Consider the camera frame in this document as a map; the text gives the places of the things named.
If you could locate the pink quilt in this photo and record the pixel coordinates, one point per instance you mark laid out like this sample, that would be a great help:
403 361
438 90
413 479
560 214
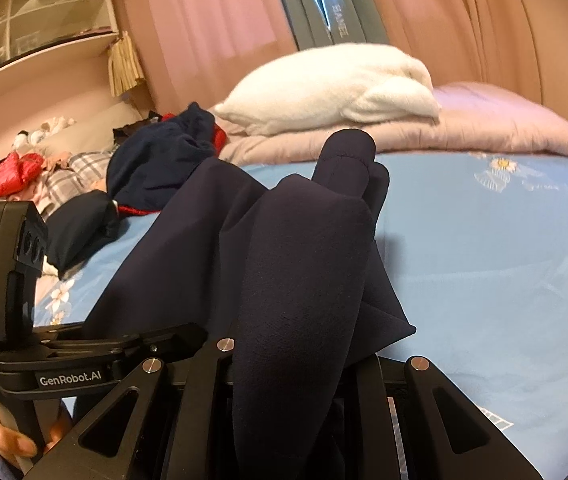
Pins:
489 120

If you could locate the person's left hand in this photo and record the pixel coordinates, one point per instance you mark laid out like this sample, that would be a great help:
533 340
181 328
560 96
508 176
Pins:
6 435

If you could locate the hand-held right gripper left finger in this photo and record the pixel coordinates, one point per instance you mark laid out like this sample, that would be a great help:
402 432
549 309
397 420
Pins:
213 375

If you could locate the plaid cloth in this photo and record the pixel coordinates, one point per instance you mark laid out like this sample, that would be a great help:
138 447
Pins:
83 165

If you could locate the navy garment with red lining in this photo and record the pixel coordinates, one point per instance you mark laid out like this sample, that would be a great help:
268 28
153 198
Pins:
153 160

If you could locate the white fluffy blanket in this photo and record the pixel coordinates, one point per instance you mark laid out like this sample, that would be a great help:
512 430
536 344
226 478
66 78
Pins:
324 85

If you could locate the pink sheer curtain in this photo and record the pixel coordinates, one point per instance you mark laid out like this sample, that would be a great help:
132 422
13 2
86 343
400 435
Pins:
203 25

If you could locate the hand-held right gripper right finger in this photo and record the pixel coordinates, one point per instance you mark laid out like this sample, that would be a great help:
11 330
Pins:
374 395

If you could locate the white shelf cabinet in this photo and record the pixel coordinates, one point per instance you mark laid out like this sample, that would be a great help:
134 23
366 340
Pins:
106 10

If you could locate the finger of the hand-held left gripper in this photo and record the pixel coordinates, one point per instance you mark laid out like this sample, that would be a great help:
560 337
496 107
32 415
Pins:
138 340

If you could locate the peach curtain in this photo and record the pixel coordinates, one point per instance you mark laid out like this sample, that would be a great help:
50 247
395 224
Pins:
464 20

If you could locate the small black garment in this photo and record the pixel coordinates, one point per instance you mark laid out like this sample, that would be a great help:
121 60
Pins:
131 132

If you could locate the navy jacket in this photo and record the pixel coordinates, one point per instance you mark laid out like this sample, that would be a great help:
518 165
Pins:
289 260

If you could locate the black cloth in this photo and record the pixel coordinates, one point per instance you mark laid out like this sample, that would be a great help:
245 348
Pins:
78 230

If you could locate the grey window frame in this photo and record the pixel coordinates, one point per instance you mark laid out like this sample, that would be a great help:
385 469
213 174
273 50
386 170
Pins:
309 5

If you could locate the white plush toys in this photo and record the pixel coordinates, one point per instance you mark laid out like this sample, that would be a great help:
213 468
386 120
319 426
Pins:
51 125

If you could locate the light blue floral bed sheet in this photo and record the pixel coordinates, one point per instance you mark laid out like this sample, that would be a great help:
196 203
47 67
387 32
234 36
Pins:
489 285

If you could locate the beige tassel hanging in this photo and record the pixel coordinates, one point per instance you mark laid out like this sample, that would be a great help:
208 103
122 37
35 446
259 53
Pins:
124 65

